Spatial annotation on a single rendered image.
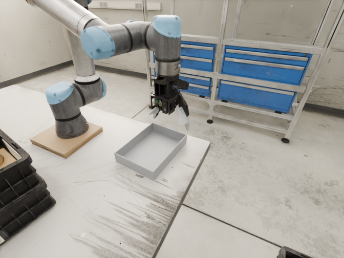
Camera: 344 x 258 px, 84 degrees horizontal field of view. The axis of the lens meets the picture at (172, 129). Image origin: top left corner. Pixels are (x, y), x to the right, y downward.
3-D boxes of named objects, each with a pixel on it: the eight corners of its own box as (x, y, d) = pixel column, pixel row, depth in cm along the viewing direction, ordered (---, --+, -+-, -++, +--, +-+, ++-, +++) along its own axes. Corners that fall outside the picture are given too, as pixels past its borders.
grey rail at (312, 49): (148, 35, 219) (148, 30, 216) (325, 52, 158) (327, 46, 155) (144, 36, 211) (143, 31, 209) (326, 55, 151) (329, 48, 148)
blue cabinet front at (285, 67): (216, 98, 215) (224, 44, 182) (288, 112, 189) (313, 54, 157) (216, 99, 213) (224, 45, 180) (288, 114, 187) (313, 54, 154)
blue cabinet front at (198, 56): (155, 85, 244) (152, 37, 211) (210, 97, 218) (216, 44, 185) (154, 86, 242) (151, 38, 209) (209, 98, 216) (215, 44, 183)
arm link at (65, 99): (48, 113, 90) (36, 86, 82) (74, 103, 99) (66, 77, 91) (61, 122, 85) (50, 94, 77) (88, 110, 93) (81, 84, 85)
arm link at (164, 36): (163, 13, 55) (188, 15, 51) (164, 53, 62) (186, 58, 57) (144, 16, 50) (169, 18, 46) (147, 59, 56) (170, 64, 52)
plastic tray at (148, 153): (153, 130, 101) (152, 122, 98) (186, 142, 93) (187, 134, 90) (115, 161, 82) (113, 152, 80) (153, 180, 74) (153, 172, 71)
